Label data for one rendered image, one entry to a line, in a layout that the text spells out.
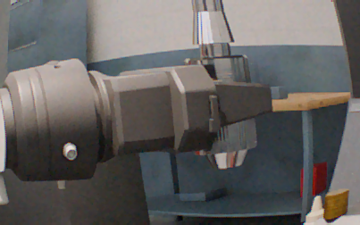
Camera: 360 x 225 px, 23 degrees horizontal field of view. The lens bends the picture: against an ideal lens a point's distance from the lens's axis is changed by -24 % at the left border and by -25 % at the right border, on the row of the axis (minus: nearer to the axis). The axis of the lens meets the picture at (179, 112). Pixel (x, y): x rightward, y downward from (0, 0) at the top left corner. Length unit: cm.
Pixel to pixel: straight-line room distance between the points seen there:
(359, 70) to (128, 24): 691
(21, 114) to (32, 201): 29
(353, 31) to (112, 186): 37
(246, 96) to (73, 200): 23
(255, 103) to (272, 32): 601
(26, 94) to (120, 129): 8
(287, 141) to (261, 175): 37
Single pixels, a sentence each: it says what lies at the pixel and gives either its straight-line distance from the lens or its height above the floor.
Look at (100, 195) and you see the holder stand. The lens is 96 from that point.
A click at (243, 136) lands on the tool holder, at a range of 78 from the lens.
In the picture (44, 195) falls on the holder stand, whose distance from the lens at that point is 95.
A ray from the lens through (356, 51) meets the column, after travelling 114.
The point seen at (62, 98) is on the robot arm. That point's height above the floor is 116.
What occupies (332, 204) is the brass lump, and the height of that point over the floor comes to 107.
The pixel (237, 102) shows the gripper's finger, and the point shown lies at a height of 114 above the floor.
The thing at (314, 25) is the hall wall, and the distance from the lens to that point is 643.
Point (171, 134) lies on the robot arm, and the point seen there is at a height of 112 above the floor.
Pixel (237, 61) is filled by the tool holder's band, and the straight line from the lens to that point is 78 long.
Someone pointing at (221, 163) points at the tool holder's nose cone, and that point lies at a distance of 78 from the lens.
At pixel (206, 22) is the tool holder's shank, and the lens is 78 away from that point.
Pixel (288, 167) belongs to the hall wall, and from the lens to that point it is 680.
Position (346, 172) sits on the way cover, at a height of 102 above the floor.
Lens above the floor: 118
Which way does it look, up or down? 3 degrees down
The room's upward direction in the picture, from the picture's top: 6 degrees counter-clockwise
